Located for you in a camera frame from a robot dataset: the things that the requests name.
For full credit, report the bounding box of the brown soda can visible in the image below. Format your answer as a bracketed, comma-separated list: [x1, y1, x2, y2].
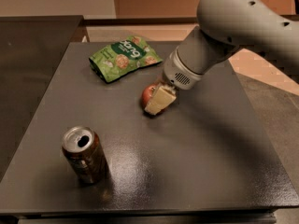
[62, 126, 107, 184]

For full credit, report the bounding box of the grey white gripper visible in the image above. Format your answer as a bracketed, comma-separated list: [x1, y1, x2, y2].
[143, 26, 238, 116]

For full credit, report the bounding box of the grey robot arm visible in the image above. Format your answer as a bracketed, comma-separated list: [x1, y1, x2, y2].
[141, 0, 299, 116]

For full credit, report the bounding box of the green snack bag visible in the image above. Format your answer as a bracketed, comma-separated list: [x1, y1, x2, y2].
[89, 35, 163, 83]

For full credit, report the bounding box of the dark side table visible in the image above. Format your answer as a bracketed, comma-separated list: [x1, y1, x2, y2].
[0, 15, 87, 180]

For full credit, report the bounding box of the red apple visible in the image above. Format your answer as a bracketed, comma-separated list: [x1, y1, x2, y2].
[141, 84, 168, 115]

